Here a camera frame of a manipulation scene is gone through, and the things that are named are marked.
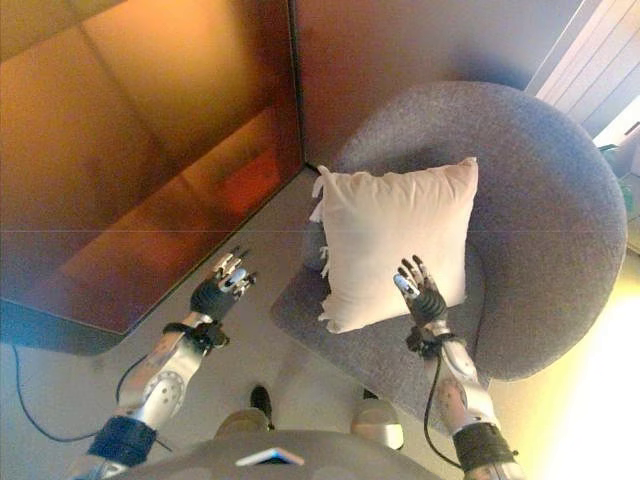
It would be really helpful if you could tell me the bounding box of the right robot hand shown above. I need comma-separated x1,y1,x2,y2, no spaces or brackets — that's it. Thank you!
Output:
392,254,449,334

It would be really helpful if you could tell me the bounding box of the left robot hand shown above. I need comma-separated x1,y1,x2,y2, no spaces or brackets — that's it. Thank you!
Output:
189,245,259,321

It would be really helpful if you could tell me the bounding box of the white fringed cushion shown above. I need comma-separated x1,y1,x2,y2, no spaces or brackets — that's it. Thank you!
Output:
308,157,480,335

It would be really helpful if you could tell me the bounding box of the right silver robot leg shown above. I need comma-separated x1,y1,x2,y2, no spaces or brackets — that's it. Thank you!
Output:
348,388,406,452

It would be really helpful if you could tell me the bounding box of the silver robot leg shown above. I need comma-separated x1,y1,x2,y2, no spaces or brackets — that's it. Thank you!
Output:
348,388,406,452
214,383,277,437

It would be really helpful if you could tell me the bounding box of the left silver robot leg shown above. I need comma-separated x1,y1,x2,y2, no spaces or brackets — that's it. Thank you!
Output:
214,383,277,437

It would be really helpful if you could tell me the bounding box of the grey fabric armchair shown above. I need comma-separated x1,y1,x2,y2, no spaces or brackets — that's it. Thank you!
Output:
269,79,630,437

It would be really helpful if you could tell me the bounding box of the grey robot torso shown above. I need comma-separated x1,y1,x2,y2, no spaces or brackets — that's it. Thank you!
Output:
113,428,442,480

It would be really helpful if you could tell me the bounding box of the glossy brown wooden cabinet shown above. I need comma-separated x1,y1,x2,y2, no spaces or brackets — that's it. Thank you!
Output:
0,0,307,357

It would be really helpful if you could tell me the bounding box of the green potted plant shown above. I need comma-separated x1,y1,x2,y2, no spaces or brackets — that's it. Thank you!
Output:
597,142,635,212

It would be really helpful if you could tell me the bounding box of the white pleated curtain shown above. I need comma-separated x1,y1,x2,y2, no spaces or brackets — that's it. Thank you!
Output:
523,0,640,137

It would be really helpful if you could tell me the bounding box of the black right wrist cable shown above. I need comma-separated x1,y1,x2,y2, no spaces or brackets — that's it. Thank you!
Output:
422,343,462,470

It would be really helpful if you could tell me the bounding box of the black floor cable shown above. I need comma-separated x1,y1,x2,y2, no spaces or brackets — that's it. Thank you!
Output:
11,343,177,454

